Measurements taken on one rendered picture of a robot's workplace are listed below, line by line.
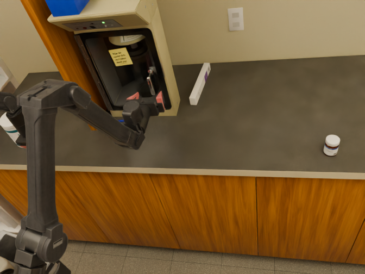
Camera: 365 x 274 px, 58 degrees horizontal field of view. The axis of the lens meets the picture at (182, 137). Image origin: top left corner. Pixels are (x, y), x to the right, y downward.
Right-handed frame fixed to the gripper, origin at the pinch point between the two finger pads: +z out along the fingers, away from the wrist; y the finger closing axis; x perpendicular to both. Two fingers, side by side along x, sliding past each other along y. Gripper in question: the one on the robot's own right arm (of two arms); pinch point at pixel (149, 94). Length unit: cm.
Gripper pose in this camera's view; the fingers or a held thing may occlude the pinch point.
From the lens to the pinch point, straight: 133.1
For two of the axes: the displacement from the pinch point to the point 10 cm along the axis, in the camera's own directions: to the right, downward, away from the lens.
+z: 1.6, -7.5, 6.4
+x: 1.8, 6.6, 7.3
